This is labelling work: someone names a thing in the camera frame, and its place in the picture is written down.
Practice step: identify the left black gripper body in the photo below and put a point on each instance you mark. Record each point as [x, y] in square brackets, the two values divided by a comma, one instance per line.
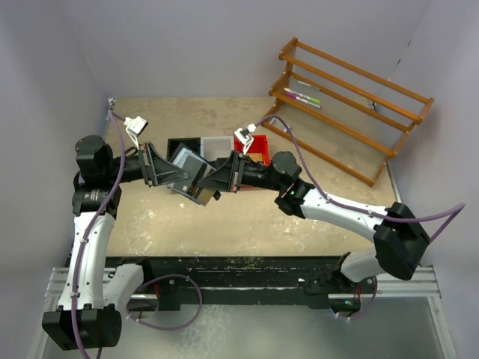
[148, 170]

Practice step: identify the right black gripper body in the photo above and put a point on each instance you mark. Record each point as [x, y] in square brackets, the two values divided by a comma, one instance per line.
[238, 170]

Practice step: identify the black card holder wallet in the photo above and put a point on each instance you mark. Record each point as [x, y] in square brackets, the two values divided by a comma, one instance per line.
[197, 167]

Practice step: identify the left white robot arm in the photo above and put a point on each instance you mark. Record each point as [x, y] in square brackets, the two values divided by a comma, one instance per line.
[90, 311]

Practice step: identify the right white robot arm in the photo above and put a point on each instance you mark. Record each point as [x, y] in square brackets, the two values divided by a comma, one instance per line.
[399, 241]

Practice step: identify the red plastic bin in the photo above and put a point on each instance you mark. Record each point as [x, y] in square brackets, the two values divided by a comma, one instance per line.
[258, 152]

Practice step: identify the white plastic bin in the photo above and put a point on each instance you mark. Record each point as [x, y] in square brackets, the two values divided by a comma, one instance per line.
[216, 147]

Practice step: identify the black plastic bin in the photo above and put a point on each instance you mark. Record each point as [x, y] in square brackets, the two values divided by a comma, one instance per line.
[194, 144]

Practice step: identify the pink marker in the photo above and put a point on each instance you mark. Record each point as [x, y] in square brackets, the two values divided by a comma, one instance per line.
[303, 100]

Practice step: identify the green capped marker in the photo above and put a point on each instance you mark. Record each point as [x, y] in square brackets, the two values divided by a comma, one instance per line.
[297, 94]

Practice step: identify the grey marker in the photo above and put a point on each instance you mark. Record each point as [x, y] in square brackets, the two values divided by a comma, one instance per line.
[302, 83]

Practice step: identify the wooden tiered rack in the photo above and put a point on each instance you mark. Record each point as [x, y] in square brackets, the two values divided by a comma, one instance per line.
[348, 97]

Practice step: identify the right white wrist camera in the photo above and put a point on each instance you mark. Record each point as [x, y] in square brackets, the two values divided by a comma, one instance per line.
[245, 137]

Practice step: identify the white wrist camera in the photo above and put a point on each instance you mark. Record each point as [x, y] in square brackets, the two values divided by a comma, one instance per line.
[134, 127]
[245, 137]

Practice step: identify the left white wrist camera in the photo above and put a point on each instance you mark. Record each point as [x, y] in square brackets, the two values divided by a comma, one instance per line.
[134, 127]

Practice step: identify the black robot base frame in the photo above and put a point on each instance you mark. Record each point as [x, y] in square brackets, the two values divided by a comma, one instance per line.
[311, 281]

